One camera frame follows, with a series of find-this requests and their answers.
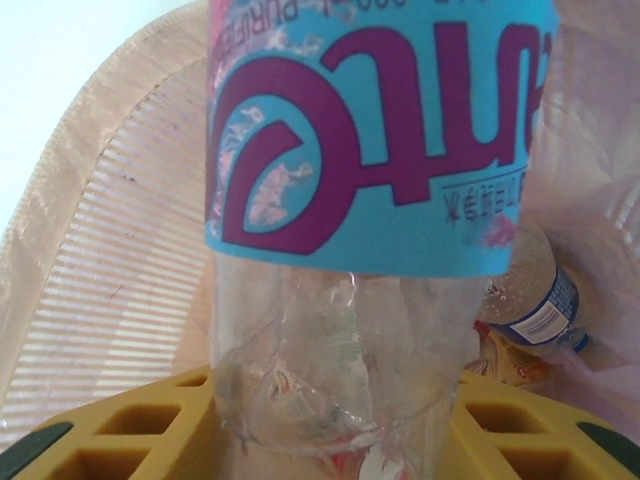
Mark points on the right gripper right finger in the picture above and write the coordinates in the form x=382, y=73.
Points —
x=525, y=440

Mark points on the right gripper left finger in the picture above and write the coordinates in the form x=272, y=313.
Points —
x=125, y=440

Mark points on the red yellow label bottle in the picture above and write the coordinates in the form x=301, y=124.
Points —
x=505, y=360

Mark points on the blue label plastic bottle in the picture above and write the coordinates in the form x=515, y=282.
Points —
x=545, y=300

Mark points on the cyan purple label bottle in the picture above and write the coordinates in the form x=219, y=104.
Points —
x=350, y=150

